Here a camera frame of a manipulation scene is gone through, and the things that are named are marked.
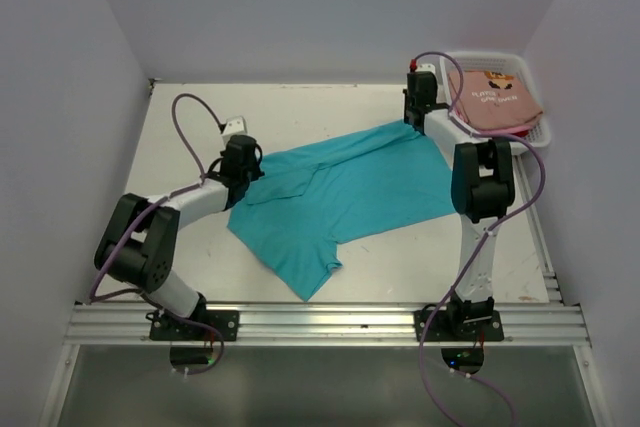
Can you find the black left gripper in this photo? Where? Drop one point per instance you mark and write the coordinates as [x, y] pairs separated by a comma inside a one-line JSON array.
[[255, 171]]

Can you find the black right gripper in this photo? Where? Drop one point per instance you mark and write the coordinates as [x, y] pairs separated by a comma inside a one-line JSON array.
[[407, 100]]

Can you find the turquoise t shirt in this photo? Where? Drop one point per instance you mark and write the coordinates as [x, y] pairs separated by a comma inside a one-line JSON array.
[[313, 198]]

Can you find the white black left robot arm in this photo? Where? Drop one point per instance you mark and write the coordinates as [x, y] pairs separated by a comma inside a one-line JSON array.
[[138, 245]]

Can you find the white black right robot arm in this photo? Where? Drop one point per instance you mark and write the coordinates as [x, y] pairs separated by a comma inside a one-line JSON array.
[[482, 191]]

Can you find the light pink folded t shirt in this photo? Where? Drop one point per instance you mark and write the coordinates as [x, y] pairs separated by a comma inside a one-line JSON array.
[[495, 131]]

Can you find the pink printed folded t shirt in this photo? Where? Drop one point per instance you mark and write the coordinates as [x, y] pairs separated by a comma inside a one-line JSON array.
[[489, 100]]

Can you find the white plastic basket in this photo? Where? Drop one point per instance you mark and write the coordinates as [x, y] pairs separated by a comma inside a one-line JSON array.
[[511, 64]]

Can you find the red folded t shirt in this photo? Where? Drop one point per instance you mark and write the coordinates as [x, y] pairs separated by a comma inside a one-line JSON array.
[[522, 133]]

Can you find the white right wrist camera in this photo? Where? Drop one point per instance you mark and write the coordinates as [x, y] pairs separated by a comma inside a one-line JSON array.
[[425, 67]]

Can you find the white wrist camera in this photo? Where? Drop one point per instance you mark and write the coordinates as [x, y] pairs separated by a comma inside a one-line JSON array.
[[425, 67], [232, 127]]

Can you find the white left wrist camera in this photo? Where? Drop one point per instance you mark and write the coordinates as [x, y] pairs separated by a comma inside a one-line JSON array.
[[232, 127]]

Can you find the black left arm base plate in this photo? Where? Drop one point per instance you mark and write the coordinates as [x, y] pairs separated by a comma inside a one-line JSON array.
[[166, 328]]

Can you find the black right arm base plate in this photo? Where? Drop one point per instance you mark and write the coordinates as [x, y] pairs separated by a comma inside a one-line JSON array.
[[443, 328]]

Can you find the aluminium mounting rail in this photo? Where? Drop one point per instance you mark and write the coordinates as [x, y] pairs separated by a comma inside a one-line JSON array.
[[328, 324]]

